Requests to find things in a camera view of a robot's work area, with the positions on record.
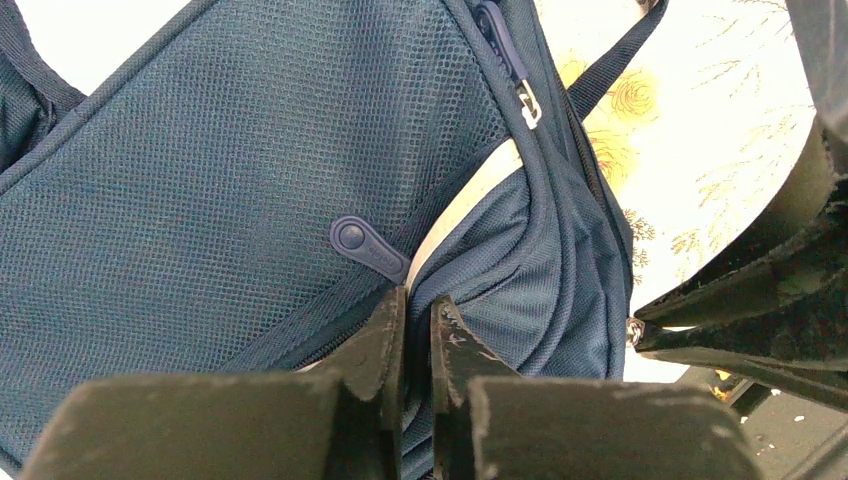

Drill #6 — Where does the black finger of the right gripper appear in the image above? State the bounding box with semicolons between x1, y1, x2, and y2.
636;291;847;411
635;119;847;327

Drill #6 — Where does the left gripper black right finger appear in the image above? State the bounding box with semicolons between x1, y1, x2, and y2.
430;297;761;479

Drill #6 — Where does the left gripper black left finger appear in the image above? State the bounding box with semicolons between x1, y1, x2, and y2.
21;287;406;479

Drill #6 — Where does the navy blue student backpack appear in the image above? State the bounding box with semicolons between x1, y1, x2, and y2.
1;1;667;479

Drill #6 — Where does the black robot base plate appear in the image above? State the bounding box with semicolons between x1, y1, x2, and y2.
679;367;847;479

